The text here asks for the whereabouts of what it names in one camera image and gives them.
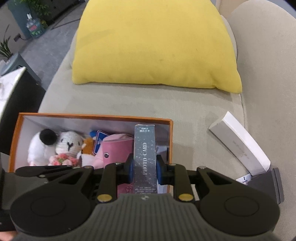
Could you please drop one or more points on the small bear doll blue outfit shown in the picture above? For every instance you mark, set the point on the small bear doll blue outfit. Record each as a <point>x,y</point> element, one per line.
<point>87,146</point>

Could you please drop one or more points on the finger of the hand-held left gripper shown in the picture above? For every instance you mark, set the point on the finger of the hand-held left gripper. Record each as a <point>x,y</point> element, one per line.
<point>46,171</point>

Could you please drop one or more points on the trailing ivy potted plant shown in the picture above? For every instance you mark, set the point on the trailing ivy potted plant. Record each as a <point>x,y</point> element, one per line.
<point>42,7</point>

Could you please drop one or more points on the blue sign card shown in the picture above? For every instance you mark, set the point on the blue sign card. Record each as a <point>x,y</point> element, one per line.
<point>99,141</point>

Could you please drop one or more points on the cream crochet sheep doll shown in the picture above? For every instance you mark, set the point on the cream crochet sheep doll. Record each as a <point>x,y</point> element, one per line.
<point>69,144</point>

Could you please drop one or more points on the white long box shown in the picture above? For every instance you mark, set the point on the white long box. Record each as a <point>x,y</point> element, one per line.
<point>240,141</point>

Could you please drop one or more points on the dark glitter card box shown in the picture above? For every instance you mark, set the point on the dark glitter card box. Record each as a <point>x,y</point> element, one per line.
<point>145,157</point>

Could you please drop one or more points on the beige sofa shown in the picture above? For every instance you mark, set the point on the beige sofa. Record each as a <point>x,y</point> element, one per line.
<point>138,104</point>

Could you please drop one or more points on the marble top side table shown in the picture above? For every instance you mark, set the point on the marble top side table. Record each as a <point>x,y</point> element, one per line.
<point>9,88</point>

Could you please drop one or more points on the dark grey cabinet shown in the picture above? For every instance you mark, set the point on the dark grey cabinet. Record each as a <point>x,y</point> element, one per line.
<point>62,9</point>

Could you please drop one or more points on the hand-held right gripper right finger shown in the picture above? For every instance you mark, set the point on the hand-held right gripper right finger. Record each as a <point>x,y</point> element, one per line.
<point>160,169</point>

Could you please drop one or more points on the yellow pillow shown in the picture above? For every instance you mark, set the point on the yellow pillow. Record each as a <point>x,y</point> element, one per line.
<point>152,46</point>

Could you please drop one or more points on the spiky green leafy plant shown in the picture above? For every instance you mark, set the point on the spiky green leafy plant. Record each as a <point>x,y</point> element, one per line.
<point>5,47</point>

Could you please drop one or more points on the pink snap case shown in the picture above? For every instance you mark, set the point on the pink snap case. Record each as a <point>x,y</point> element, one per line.
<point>113,150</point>

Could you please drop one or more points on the orange cardboard box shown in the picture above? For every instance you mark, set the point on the orange cardboard box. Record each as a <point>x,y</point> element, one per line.
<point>69,125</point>

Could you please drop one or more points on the grey box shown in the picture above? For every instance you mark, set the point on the grey box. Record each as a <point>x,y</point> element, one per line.
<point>266,185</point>

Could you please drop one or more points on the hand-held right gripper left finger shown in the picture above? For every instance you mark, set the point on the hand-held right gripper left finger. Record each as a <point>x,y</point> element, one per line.
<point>129,168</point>

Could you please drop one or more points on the wall outlet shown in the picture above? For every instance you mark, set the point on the wall outlet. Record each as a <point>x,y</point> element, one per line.
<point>17,37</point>

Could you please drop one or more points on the small white card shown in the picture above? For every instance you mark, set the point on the small white card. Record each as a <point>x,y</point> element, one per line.
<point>244,179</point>

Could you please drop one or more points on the large water jug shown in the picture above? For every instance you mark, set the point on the large water jug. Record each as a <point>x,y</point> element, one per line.
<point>34,26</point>

